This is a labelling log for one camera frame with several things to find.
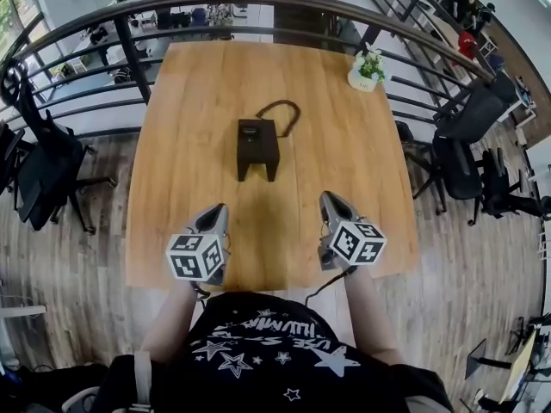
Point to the white potted plant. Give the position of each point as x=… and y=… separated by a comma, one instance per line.
x=366, y=69

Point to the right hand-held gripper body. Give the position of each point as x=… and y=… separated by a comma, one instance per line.
x=357, y=243

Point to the person's left forearm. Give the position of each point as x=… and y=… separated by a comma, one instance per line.
x=172, y=316

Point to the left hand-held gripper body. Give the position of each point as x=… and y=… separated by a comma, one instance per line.
x=193, y=256

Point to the person's right forearm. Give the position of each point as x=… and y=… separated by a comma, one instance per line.
x=372, y=316

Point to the dark metal railing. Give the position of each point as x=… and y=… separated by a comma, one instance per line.
x=129, y=45

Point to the black office chair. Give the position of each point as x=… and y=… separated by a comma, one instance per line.
x=462, y=162
x=47, y=166
x=501, y=187

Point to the black desk telephone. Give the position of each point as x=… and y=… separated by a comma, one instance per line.
x=258, y=149

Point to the black star-print shirt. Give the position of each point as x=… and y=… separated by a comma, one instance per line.
x=267, y=359

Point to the wooden desk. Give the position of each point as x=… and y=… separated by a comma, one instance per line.
x=193, y=144

